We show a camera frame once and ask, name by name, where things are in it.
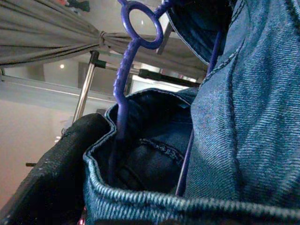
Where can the blue denim jeans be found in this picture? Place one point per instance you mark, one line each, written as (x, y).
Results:
(246, 117)

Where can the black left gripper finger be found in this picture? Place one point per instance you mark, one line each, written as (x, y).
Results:
(51, 178)

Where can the purple plastic hanger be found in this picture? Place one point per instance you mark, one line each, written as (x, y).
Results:
(122, 77)

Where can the silver black clothes rack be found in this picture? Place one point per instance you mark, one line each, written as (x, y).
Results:
(85, 91)

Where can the dark grey curtain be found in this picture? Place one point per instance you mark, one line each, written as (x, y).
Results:
(47, 39)

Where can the glass sliding door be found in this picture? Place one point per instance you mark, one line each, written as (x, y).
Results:
(35, 86)

